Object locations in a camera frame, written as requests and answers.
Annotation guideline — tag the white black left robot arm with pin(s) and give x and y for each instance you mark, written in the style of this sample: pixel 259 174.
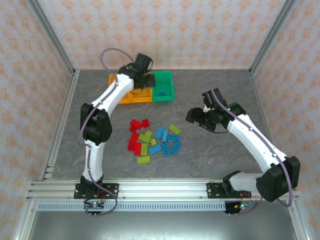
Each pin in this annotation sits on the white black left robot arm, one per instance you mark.
pixel 117 92

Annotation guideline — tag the grey metal sheet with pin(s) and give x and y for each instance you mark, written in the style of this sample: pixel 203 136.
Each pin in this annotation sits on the grey metal sheet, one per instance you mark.
pixel 162 227

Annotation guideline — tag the blue lego brick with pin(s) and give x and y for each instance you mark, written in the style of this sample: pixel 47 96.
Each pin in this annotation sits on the blue lego brick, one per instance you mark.
pixel 164 136
pixel 162 94
pixel 155 149
pixel 159 132
pixel 175 148
pixel 166 149
pixel 173 138

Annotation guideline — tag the aluminium side rail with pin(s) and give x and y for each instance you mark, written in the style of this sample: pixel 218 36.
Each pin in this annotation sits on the aluminium side rail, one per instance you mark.
pixel 62 120
pixel 260 102

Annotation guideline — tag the aluminium frame post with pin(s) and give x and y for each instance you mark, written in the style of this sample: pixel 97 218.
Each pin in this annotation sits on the aluminium frame post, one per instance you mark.
pixel 50 32
pixel 272 32

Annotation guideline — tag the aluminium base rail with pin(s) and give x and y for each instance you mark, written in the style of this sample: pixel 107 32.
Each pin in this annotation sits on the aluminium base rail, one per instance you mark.
pixel 162 190

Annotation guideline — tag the green plastic bin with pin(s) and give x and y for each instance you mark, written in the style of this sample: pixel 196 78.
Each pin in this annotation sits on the green plastic bin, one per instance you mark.
pixel 162 98

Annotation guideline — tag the lime green lego brick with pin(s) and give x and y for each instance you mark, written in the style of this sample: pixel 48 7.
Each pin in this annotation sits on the lime green lego brick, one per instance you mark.
pixel 143 159
pixel 174 129
pixel 144 149
pixel 144 138
pixel 153 142
pixel 148 133

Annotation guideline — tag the small circuit board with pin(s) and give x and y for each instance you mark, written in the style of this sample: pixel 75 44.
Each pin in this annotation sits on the small circuit board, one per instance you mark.
pixel 241 206
pixel 95 205

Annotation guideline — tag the orange plastic bin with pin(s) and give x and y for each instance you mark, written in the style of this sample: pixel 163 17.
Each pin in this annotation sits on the orange plastic bin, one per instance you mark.
pixel 143 99
pixel 124 101

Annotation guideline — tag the aluminium frame leg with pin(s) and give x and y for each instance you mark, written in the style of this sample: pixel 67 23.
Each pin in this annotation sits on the aluminium frame leg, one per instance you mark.
pixel 25 222
pixel 298 222

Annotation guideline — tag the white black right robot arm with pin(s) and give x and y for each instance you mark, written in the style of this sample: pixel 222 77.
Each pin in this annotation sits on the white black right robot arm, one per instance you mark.
pixel 250 135

